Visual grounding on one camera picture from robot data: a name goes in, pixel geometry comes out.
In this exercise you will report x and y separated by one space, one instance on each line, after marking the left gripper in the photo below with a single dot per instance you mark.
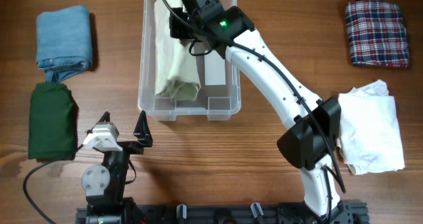
144 137

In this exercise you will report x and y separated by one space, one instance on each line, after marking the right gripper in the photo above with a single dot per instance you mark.
177 31

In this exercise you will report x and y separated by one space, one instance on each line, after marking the cream cloth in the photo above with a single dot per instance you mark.
176 73

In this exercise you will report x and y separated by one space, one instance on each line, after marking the plaid flannel shirt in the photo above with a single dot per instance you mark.
376 34

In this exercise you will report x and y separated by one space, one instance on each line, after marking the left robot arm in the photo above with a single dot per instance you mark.
104 183

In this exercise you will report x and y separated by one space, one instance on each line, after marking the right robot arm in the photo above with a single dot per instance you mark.
312 123

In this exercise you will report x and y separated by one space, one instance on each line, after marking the white label in bin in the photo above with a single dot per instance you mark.
214 69

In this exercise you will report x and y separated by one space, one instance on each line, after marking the folded dark green cloth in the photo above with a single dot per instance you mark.
52 130

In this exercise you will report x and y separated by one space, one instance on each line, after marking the folded blue denim jeans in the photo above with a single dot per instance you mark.
64 43

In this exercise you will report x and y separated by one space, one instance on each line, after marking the folded white cloth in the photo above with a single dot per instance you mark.
370 138

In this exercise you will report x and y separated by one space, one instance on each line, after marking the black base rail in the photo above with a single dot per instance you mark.
282 213

